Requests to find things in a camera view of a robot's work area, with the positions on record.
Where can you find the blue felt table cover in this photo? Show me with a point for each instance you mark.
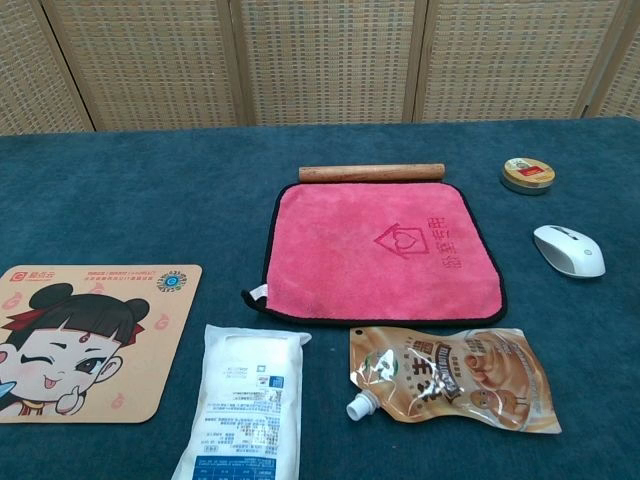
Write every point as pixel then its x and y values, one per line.
pixel 125 200

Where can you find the white plastic refill pouch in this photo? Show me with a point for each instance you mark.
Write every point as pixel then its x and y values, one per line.
pixel 245 400

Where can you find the round tin with gold lid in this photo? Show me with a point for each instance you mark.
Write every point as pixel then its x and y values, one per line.
pixel 527 175

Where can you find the pink cloth with black trim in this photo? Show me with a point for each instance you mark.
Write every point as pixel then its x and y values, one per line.
pixel 350 250

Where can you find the brown spouted sauce pouch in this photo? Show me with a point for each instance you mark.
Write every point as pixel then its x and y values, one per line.
pixel 450 380

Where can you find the wooden rolling pin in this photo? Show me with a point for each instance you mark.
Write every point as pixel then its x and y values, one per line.
pixel 370 172

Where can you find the cartoon girl mouse pad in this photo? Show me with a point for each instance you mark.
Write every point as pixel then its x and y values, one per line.
pixel 150 350

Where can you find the woven folding screen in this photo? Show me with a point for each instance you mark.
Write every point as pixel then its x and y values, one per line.
pixel 320 60

